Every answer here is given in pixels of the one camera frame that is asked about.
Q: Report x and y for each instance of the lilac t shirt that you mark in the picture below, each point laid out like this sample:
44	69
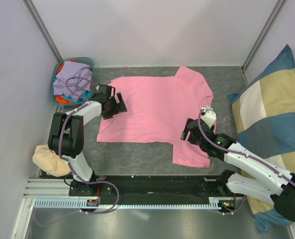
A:
74	69

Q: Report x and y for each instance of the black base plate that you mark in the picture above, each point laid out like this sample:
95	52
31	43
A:
155	189

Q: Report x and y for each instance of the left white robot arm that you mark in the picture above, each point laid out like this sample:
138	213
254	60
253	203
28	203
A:
66	136

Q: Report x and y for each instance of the teal t shirt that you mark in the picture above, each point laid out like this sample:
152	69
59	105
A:
77	89

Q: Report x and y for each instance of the orange t shirt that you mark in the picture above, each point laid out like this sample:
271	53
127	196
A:
62	99

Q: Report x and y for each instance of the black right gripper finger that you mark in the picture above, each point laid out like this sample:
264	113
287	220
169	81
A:
186	128
185	135

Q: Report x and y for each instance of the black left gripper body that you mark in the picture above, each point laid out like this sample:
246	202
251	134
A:
113	105

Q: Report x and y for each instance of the beige cloth bag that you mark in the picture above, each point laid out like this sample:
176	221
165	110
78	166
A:
48	161

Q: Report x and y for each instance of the light blue cable duct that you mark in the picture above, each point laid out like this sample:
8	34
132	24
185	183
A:
213	204

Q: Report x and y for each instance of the pink t shirt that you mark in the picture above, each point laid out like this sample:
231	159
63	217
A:
157	111

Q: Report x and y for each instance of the left aluminium frame post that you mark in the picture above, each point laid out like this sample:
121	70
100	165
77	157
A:
42	28

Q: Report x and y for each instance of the aluminium frame post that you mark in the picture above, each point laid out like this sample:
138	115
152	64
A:
42	28
263	33

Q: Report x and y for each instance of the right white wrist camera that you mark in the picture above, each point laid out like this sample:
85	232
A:
208	116

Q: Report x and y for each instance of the blue cream checked pillow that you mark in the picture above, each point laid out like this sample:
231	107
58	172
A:
264	112

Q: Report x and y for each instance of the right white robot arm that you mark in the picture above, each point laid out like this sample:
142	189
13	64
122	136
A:
271	184

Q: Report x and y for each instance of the teal plastic laundry basket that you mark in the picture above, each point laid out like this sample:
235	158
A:
85	60

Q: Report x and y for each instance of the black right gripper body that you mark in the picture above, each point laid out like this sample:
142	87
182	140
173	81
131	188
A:
201	144

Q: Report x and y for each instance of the right aluminium frame post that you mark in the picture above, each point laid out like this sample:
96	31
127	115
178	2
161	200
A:
263	33

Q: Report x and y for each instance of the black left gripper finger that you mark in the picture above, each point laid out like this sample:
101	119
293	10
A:
121	104
108	114

